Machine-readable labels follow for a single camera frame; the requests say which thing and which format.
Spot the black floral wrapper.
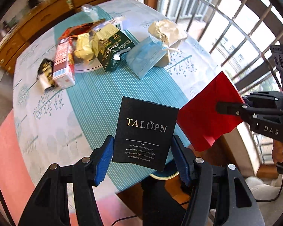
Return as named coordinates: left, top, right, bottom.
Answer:
left=37, top=58, right=55, bottom=92

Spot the red milk carton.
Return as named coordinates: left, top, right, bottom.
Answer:
left=52, top=37, right=75, bottom=89

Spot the yellow paper bag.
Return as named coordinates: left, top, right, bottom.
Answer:
left=74, top=33, right=95, bottom=61

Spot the green chocolate box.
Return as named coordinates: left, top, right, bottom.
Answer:
left=91, top=21, right=135, bottom=72

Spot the white lilac small box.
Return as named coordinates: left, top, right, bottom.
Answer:
left=108, top=16, right=125, bottom=31

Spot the red orange snack wrapper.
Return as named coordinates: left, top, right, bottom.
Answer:
left=58, top=19, right=106, bottom=40

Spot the blue face mask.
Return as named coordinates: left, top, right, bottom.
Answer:
left=125, top=36, right=167, bottom=79

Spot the beige paper bag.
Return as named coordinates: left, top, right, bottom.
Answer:
left=148, top=19, right=188, bottom=47

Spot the black TALOPN packet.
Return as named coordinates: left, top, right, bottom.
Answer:
left=113, top=96, right=179, bottom=171

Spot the leaf-print teal tablecloth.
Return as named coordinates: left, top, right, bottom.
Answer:
left=13, top=12, right=220, bottom=184

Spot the clear crushed plastic bottle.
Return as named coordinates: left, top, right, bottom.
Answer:
left=81, top=4, right=100, bottom=22

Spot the red cloth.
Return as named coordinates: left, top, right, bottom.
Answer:
left=177, top=72, right=243, bottom=152

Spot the person right hand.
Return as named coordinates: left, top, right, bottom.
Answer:
left=272, top=140, right=283, bottom=164

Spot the round dark trash bin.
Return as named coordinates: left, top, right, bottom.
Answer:
left=150, top=160, right=179, bottom=181

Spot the small beige box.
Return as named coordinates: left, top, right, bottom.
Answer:
left=154, top=50, right=170, bottom=67

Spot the metal window grille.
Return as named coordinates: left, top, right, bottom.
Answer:
left=155, top=0, right=283, bottom=165

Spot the wooden desk with drawers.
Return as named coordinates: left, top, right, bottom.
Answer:
left=0, top=0, right=110, bottom=75

